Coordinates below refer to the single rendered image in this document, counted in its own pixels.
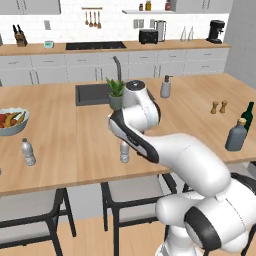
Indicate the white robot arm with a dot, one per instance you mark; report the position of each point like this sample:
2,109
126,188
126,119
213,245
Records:
190,156

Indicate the clear plastic water bottle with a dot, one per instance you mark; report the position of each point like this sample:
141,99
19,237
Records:
29,154
124,155

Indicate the green plant in grey pot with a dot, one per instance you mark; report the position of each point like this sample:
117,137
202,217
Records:
116,100

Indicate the dark grey sink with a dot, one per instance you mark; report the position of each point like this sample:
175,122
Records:
91,94

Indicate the grey soap dispenser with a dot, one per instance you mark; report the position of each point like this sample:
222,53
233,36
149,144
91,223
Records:
165,88

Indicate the grey tap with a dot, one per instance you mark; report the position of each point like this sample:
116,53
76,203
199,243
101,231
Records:
119,68

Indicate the grey base cupboards run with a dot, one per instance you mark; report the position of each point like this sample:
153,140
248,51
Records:
83,65

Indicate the brown wooden shaker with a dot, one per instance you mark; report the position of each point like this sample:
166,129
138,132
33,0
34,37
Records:
214,108
223,107

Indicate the black hob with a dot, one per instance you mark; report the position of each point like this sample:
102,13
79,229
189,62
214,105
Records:
96,45

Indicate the black toaster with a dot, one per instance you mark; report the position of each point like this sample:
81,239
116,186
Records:
148,36

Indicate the clear glass cruet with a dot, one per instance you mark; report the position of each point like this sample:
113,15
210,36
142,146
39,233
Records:
183,36
190,35

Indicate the grey glass bottle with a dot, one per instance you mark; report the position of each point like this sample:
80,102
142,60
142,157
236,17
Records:
236,137

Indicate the hanging wooden utensil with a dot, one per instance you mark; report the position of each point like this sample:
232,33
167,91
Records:
99,20
95,19
91,20
86,19

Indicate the pale blue fruit bowl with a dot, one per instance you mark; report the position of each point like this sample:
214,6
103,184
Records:
13,129

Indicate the small teal timer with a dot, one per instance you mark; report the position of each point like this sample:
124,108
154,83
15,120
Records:
49,44

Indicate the yellow banana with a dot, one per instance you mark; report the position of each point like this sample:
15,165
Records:
11,117

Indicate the dark green glass bottle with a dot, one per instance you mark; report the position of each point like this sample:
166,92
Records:
248,115

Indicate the small brown jar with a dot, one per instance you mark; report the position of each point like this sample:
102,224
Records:
141,7

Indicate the yellow jar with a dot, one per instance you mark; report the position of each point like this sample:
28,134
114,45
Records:
148,5

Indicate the red jar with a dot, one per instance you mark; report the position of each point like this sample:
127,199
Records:
168,5

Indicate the black coffee machine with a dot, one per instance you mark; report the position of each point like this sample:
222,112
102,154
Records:
216,31

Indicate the wooden knife block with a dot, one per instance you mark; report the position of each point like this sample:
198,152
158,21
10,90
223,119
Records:
21,39

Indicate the grey wall socket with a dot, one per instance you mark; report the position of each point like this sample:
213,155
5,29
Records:
138,23
152,23
47,25

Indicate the white wall shelf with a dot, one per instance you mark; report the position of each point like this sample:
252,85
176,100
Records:
148,12

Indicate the wooden utensil rail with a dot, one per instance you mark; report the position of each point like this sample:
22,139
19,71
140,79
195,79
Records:
92,8

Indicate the grey wall cupboards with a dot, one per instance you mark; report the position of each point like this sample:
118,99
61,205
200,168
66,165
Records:
203,6
30,6

